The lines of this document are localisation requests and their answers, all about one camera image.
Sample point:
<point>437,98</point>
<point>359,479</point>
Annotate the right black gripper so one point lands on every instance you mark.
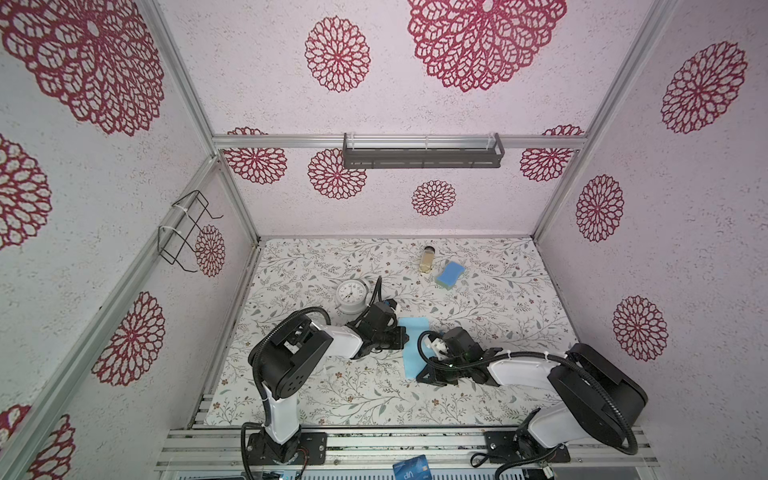
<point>435,373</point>

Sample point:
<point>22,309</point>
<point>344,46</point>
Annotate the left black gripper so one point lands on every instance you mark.
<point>399,337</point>

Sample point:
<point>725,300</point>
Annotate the light blue paper sheet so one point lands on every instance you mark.
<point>412,362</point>

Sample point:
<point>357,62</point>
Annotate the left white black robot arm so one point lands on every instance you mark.
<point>288,355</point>

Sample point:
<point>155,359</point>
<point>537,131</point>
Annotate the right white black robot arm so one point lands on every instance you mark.
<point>594,398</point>

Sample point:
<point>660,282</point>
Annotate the white alarm clock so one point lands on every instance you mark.
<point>351,296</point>

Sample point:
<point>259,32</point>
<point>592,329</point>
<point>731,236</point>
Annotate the blue green sponge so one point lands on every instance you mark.
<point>450,275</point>

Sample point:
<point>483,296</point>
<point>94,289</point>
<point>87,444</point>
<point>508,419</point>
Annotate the small yellow liquid jar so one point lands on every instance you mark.
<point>427,260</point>

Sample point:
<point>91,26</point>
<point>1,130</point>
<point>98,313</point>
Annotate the blue card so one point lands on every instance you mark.
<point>416,468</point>

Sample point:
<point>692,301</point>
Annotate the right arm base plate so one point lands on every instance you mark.
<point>506,446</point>

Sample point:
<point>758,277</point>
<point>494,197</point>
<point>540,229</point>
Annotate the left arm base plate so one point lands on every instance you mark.
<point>304,448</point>

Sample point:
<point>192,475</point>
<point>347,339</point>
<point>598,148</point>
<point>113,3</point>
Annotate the black wall shelf rack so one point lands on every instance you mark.
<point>390,158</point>

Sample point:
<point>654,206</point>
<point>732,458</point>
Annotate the black wire wall basket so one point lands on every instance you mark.
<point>173,240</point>

